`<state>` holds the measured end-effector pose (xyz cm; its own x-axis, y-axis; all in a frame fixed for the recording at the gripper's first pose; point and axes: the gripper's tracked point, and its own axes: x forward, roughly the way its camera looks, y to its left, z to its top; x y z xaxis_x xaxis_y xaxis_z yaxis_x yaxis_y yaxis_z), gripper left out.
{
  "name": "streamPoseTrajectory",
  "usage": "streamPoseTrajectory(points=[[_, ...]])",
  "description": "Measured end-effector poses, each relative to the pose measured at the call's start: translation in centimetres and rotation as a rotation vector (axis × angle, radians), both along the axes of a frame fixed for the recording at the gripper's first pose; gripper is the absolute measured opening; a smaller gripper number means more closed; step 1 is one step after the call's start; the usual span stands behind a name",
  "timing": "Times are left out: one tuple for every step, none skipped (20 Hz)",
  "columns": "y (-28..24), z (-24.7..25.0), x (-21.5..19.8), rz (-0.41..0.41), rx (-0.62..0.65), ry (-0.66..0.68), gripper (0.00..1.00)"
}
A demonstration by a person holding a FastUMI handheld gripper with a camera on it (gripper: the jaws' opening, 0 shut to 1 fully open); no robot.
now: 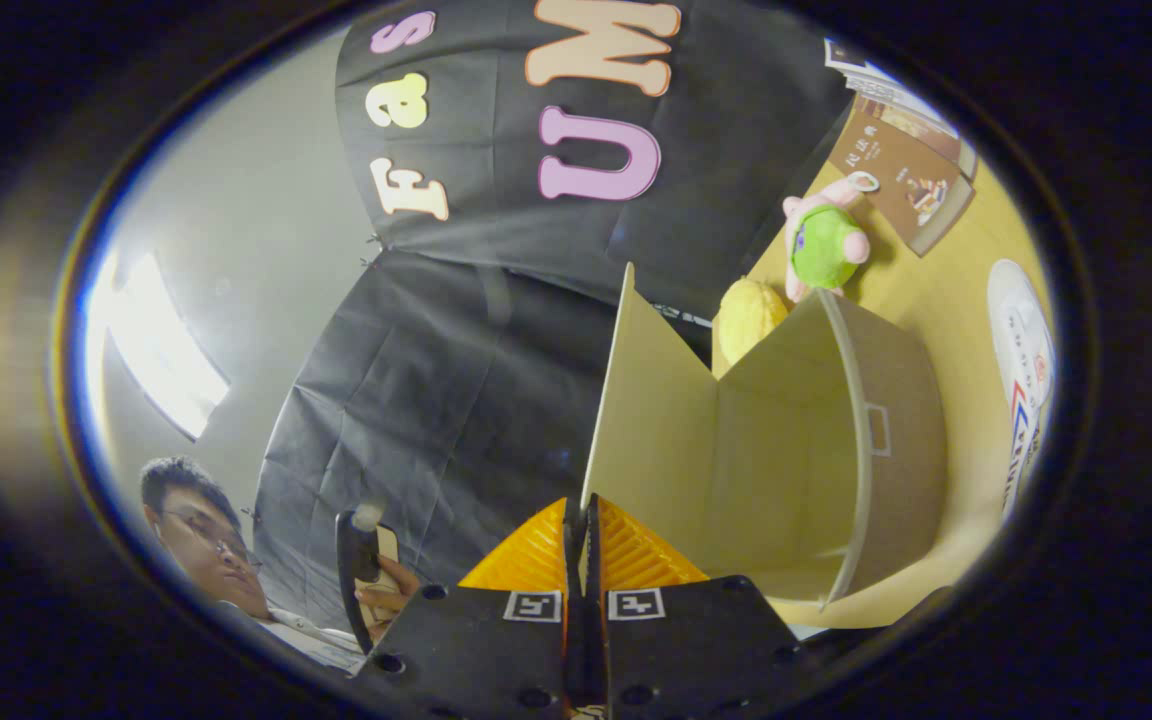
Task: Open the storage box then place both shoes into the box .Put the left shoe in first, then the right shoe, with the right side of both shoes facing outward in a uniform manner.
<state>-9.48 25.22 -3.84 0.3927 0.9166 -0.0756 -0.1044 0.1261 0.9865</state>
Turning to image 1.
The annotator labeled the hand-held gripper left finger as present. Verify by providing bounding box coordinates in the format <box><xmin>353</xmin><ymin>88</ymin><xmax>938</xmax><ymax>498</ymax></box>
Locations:
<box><xmin>351</xmin><ymin>497</ymin><xmax>587</xmax><ymax>720</ymax></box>

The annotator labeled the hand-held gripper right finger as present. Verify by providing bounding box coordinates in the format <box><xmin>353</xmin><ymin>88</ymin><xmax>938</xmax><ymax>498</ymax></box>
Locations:
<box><xmin>581</xmin><ymin>494</ymin><xmax>809</xmax><ymax>720</ymax></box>

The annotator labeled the brown cardboard storage box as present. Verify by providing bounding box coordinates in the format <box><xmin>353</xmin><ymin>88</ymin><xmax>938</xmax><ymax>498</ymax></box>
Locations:
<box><xmin>581</xmin><ymin>262</ymin><xmax>950</xmax><ymax>630</ymax></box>

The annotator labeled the white canvas shoe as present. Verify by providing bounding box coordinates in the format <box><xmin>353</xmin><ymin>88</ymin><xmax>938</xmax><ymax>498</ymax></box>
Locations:
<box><xmin>986</xmin><ymin>259</ymin><xmax>1058</xmax><ymax>523</ymax></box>

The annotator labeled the black backdrop cloth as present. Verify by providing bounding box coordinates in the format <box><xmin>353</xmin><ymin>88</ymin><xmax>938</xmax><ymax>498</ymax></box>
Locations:
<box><xmin>254</xmin><ymin>0</ymin><xmax>859</xmax><ymax>633</ymax></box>

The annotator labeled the yellow plush toy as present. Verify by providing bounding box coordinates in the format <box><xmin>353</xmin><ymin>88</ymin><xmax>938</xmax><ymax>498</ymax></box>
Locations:
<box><xmin>715</xmin><ymin>277</ymin><xmax>790</xmax><ymax>367</ymax></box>

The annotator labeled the pink and green plush toy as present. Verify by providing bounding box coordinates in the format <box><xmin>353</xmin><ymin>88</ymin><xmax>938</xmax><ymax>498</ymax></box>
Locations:
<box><xmin>782</xmin><ymin>171</ymin><xmax>880</xmax><ymax>304</ymax></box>

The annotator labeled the ceiling light panel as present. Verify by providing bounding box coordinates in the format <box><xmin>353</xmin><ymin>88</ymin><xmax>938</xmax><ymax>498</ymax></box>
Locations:
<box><xmin>101</xmin><ymin>250</ymin><xmax>231</xmax><ymax>442</ymax></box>

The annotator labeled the brown book with illustrated cover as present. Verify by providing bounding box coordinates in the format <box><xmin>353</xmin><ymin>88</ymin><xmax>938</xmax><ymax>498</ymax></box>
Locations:
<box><xmin>828</xmin><ymin>97</ymin><xmax>977</xmax><ymax>259</ymax></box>

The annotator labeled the thick brown book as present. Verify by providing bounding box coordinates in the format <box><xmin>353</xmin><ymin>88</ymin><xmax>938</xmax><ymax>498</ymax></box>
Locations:
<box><xmin>856</xmin><ymin>88</ymin><xmax>979</xmax><ymax>181</ymax></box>

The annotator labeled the white thick book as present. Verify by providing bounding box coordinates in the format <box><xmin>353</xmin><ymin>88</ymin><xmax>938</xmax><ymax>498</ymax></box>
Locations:
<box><xmin>823</xmin><ymin>37</ymin><xmax>942</xmax><ymax>113</ymax></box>

